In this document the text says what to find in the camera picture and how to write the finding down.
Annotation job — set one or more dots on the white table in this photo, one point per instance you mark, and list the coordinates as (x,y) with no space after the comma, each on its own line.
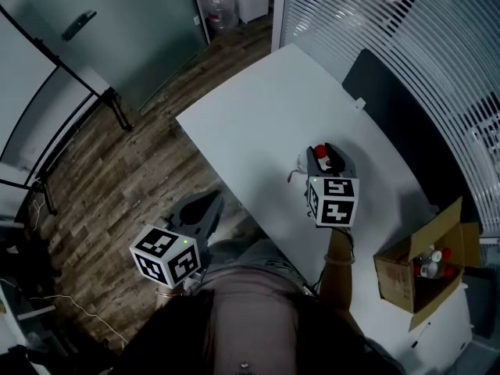
(273,111)

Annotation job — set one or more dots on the white divider bracket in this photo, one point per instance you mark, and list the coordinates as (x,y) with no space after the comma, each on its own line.
(360,104)

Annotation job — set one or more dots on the pale wrist bangle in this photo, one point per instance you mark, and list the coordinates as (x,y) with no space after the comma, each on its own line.
(340,260)

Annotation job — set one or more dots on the person's left forearm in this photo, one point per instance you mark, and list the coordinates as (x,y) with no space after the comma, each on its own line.
(168,299)

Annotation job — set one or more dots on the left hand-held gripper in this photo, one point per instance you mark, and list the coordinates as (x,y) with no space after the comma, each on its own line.
(168,256)

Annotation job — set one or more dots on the person's legs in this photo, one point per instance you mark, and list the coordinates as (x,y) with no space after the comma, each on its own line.
(254,260)

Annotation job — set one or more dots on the brown cardboard box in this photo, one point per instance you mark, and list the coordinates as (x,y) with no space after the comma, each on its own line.
(394,276)

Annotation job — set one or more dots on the whiteboard on black stand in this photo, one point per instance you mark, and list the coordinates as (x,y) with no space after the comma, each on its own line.
(23,92)

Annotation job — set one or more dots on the long dark desk divider panel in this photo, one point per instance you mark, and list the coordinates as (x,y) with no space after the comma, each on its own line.
(390,104)

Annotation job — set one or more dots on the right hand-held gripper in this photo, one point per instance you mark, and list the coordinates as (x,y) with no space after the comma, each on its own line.
(334,201)

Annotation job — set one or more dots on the person's right forearm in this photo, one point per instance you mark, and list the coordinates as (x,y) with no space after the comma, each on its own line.
(338,283)

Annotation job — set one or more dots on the clear plastic bottle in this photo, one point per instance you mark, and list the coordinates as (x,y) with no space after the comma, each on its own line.
(433,257)

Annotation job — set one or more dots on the person's torso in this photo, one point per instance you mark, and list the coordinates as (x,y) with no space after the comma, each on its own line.
(250,326)

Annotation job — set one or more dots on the large clear water jug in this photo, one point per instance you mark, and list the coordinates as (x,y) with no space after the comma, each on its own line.
(220,10)

